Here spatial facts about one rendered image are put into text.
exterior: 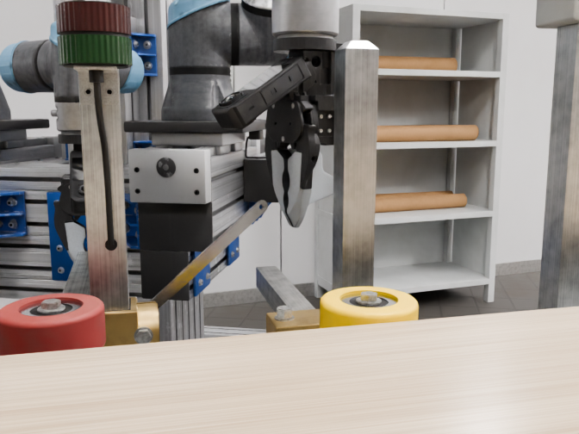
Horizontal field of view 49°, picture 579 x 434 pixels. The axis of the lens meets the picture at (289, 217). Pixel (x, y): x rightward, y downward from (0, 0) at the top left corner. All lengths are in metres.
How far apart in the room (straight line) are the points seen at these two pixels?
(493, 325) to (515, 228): 3.82
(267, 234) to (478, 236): 1.21
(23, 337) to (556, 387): 0.36
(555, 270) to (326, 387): 0.46
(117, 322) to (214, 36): 0.70
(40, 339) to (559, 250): 0.55
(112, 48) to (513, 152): 3.79
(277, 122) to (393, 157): 3.01
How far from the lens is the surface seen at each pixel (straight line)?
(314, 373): 0.40
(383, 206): 3.37
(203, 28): 1.20
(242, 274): 3.48
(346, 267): 0.66
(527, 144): 4.29
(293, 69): 0.69
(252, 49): 1.21
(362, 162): 0.64
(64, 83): 0.92
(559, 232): 0.78
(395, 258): 3.83
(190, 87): 1.19
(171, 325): 1.50
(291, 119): 0.70
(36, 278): 1.37
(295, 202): 0.71
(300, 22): 0.70
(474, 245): 3.80
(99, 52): 0.54
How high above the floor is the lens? 1.06
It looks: 10 degrees down
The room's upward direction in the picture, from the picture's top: straight up
